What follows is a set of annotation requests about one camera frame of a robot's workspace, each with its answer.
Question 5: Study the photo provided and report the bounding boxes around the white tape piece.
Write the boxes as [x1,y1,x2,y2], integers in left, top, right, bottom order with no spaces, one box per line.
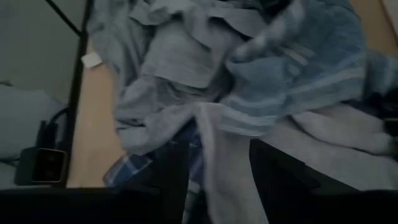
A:
[81,52,103,68]

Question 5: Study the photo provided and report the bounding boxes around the blue striped towel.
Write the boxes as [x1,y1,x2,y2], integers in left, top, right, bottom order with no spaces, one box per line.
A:
[217,0,398,138]

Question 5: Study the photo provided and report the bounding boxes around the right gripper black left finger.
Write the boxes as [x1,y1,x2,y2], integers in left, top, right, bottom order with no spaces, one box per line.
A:
[123,139,191,224]

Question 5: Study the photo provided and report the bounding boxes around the light grey shirt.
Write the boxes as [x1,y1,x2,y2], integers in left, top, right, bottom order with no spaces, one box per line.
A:
[88,0,271,156]

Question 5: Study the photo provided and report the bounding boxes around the black power supply box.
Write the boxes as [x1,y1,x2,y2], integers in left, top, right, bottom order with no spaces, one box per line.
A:
[14,119,68,187]

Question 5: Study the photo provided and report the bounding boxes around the white towel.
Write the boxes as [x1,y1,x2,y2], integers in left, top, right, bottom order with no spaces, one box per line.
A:
[195,102,398,224]

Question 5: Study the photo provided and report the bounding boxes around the blue plaid garment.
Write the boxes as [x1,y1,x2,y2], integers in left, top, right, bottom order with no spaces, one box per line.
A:
[104,121,206,224]

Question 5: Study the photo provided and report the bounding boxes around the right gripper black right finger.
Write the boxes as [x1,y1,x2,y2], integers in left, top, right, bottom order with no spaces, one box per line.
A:
[248,138,359,224]

